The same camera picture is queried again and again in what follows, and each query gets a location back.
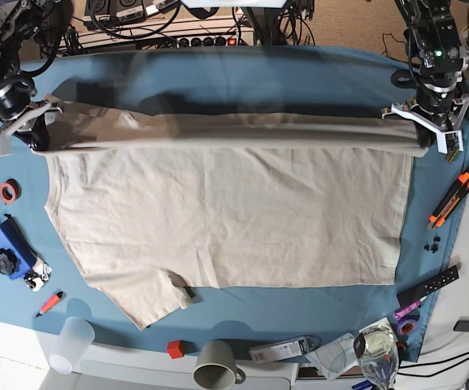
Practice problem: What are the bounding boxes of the wine glass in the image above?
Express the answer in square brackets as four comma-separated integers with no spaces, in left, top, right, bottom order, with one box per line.
[354,325,400,390]

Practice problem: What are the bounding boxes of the packaged item with barcode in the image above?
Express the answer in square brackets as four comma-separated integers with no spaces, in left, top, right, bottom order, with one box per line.
[249,336,320,364]

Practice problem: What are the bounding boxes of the green yellow small tool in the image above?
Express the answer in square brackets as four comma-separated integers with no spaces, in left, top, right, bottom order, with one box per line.
[445,150,460,163]

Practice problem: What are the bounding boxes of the red tape roll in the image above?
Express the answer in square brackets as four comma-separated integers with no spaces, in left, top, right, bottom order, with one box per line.
[0,179,21,205]

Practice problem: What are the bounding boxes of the grey-green ceramic mug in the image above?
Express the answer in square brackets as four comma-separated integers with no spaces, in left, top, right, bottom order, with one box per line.
[193,340,246,390]

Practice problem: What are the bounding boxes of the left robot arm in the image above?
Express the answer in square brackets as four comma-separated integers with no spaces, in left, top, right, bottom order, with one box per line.
[382,1,469,154]

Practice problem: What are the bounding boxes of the small orange utility knife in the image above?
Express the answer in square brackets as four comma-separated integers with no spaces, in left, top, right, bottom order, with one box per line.
[36,291,65,318]

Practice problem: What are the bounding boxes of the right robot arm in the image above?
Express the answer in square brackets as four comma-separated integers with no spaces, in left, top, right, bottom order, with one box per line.
[0,1,67,157]

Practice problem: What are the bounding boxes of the black power strip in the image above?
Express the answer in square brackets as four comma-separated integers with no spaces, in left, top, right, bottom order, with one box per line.
[176,35,254,48]

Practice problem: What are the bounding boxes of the blue table cloth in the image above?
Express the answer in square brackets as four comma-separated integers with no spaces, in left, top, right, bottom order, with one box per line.
[0,46,469,359]

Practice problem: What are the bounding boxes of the small black screws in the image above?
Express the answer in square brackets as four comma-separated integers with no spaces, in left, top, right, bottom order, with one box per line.
[423,234,441,254]

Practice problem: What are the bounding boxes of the frosted plastic cup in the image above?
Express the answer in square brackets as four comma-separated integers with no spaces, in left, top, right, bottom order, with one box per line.
[48,317,95,375]

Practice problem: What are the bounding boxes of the red cube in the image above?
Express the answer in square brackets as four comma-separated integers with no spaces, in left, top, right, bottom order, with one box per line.
[167,340,185,359]

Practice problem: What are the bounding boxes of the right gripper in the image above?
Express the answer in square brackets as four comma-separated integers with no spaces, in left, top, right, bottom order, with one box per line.
[0,83,62,151]

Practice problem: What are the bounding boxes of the blue box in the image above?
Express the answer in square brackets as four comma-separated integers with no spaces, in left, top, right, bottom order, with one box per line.
[0,219,37,280]

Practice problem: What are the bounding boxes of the beige T-shirt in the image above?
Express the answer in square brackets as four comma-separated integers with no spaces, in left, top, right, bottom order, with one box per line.
[44,102,426,329]

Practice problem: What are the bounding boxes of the large orange utility knife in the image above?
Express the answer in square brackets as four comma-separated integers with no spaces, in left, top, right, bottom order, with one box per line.
[428,167,469,230]

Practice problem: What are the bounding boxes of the purple marker pen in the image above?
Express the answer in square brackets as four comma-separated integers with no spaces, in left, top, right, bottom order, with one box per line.
[393,297,426,320]

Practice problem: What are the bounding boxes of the folded paper sheet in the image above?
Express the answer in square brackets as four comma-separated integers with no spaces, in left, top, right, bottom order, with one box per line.
[306,318,397,381]

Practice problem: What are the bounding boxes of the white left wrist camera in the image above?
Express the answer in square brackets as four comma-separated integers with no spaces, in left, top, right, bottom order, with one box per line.
[436,130,463,154]

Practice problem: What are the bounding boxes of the small black white toy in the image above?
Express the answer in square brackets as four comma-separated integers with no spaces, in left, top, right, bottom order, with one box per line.
[24,261,52,292]

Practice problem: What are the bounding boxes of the black star knob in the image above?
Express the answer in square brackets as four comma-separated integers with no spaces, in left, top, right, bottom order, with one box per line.
[0,249,17,276]

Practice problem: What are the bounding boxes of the purple tape roll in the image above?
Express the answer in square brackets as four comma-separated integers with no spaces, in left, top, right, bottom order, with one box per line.
[397,317,418,336]

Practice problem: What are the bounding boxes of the black remote control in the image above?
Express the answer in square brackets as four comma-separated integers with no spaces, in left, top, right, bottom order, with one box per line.
[397,265,460,308]

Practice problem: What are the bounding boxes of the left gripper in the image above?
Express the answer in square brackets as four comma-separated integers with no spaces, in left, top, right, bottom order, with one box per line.
[381,83,469,149]

